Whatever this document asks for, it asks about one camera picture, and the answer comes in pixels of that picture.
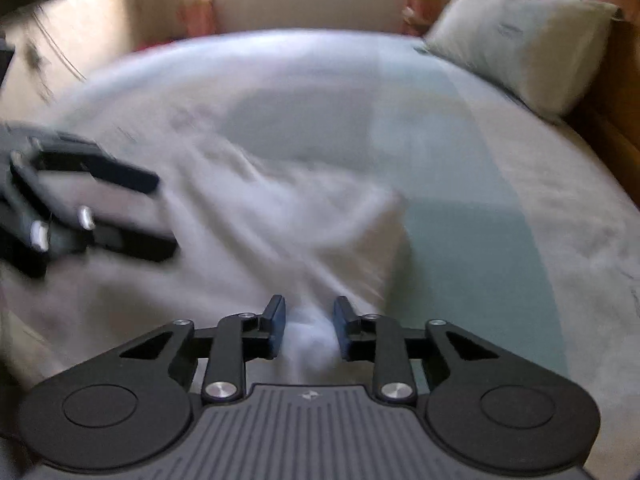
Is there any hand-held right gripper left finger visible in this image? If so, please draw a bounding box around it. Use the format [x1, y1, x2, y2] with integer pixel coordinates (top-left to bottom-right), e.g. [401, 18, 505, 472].
[120, 295, 287, 405]

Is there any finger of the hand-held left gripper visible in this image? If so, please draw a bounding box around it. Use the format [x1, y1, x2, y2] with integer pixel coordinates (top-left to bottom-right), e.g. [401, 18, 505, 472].
[30, 130, 161, 195]
[75, 205, 180, 263]

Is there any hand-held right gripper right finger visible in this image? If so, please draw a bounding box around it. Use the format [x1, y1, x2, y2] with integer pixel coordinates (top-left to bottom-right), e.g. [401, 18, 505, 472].
[333, 296, 501, 405]

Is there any white printed t-shirt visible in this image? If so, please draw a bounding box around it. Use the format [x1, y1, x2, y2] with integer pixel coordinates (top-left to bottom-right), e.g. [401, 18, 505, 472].
[0, 105, 416, 401]

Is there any patchwork bed sheet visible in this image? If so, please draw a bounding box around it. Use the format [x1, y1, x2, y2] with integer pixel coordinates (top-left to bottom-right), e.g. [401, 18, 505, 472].
[0, 27, 640, 480]

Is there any pale green pillow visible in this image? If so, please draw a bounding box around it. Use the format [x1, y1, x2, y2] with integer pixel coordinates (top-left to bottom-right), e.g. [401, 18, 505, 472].
[422, 0, 623, 123]

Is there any wooden headboard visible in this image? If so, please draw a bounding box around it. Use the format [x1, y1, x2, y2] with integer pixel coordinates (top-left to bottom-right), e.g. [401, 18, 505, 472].
[495, 0, 640, 211]

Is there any black wall cable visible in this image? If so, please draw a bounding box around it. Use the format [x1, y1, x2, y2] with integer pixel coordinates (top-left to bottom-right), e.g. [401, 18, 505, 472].
[20, 2, 88, 106]

